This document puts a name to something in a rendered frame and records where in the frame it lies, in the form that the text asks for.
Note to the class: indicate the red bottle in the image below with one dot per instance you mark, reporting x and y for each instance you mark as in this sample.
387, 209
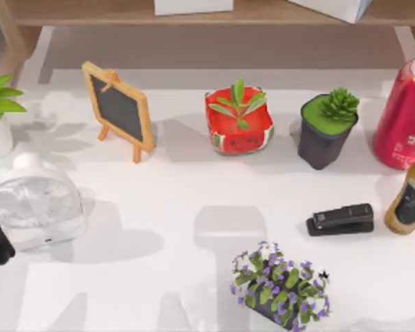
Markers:
403, 121

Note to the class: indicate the yellow bottle with dark label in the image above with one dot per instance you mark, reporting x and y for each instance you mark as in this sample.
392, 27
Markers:
406, 204

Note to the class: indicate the red watermelon plant pot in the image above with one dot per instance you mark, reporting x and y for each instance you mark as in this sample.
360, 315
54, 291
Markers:
238, 131

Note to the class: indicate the purple flowers in black pot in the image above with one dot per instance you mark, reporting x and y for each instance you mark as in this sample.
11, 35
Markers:
280, 287

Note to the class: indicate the succulent in black pot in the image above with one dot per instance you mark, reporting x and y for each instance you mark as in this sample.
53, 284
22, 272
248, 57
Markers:
323, 133

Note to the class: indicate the wooden framed blackboard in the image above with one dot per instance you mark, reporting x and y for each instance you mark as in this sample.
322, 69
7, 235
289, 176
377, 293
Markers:
119, 109

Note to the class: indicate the white desk fan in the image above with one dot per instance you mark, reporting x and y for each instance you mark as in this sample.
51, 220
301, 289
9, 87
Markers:
38, 207

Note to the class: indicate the black stapler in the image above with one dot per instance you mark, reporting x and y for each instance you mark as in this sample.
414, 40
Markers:
340, 219

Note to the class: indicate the white box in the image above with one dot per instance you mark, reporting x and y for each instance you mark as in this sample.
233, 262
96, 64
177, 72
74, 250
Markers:
335, 8
193, 6

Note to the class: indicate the wooden shelf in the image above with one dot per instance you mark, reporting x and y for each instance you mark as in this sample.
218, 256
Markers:
193, 17

